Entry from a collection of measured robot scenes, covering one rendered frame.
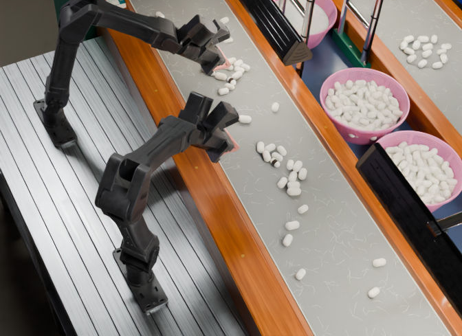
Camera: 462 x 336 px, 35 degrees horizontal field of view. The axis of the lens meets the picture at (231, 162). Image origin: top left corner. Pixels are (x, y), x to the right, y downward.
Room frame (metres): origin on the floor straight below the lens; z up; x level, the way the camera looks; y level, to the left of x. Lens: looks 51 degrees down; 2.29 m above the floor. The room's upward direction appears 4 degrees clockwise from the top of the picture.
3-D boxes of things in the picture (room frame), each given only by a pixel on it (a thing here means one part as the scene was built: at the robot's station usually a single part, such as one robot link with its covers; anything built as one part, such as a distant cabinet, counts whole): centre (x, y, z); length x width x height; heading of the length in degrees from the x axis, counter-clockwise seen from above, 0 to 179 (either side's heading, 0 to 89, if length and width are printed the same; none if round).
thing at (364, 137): (1.53, -0.38, 0.72); 0.27 x 0.27 x 0.10
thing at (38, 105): (1.43, 0.53, 0.71); 0.20 x 0.07 x 0.08; 33
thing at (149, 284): (0.93, 0.21, 0.71); 0.20 x 0.07 x 0.08; 33
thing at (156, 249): (0.94, 0.21, 0.77); 0.09 x 0.06 x 0.06; 67
